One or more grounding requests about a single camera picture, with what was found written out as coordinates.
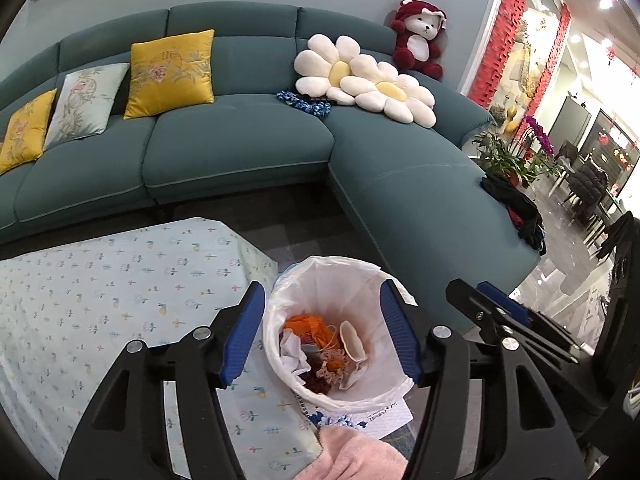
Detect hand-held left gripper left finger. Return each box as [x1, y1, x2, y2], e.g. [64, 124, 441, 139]
[59, 281, 266, 480]

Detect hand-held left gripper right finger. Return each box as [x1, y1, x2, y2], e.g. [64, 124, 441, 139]
[379, 279, 587, 480]

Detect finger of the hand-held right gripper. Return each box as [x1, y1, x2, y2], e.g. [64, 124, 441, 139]
[446, 280, 512, 344]
[476, 281, 597, 362]

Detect red and white paper cup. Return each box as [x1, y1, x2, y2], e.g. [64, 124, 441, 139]
[339, 321, 368, 363]

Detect orange mesh bag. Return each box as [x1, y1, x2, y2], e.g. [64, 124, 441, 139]
[283, 314, 337, 356]

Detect white lined trash bin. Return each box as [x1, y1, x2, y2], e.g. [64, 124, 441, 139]
[262, 256, 426, 413]

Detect dark red wrapper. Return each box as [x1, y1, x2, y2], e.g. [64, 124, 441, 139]
[302, 371, 333, 397]

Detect blue and white printed sheet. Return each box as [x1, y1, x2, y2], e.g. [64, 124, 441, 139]
[295, 392, 413, 432]

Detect dark clothing pile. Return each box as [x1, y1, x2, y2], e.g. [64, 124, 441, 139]
[481, 172, 547, 256]

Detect pink towel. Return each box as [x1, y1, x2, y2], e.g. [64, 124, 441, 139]
[295, 425, 408, 480]

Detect green potted plants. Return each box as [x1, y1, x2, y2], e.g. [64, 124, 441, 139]
[472, 130, 553, 188]

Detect dark dining chairs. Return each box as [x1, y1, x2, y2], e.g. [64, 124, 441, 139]
[554, 140, 626, 248]

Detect floral pale blue tablecloth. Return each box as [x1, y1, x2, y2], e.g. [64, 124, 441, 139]
[0, 216, 323, 480]

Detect purple orchid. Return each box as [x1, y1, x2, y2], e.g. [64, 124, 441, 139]
[524, 116, 556, 157]

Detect teal fabric sofa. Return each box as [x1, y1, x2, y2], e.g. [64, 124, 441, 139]
[0, 4, 541, 286]

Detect white flower cushion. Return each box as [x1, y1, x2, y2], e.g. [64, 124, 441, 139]
[294, 34, 381, 107]
[340, 56, 437, 128]

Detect red hanging paper decoration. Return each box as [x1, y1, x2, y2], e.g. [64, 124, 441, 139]
[467, 0, 533, 108]
[522, 4, 572, 121]

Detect red plush bear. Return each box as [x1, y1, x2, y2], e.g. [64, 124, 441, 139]
[391, 0, 447, 81]

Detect large yellow embroidered cushion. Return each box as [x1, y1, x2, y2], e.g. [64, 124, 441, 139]
[123, 29, 216, 120]

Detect pale blue embroidered cushion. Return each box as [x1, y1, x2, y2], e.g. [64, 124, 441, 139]
[42, 62, 130, 151]

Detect small yellow embroidered cushion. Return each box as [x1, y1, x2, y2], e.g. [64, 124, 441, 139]
[0, 88, 58, 176]

